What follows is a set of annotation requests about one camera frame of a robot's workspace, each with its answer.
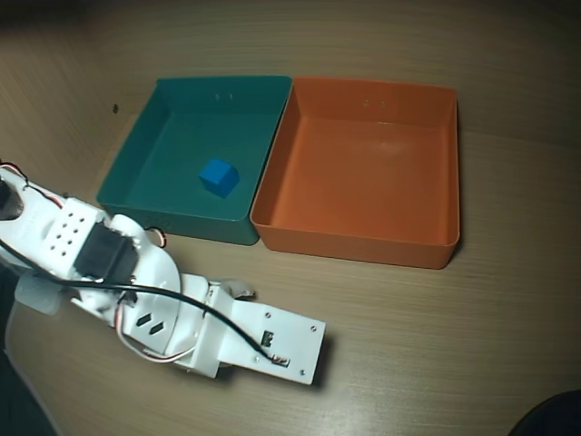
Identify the teal plastic box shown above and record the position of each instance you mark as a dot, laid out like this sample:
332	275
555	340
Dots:
181	136

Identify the dark round object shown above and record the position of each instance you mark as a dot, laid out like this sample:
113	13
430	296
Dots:
554	418

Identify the white foam base pad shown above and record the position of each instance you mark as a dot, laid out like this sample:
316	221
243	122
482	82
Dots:
38	297

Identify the orange plastic box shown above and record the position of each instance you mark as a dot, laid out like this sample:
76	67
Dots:
363	181

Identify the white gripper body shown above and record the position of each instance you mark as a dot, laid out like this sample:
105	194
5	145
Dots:
217	303

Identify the blue cube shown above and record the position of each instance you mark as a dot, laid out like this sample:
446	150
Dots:
218	177

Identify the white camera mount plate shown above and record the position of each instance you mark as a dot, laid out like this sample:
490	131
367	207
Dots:
290	336

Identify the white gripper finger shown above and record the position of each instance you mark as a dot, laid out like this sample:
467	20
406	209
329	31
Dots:
239	289

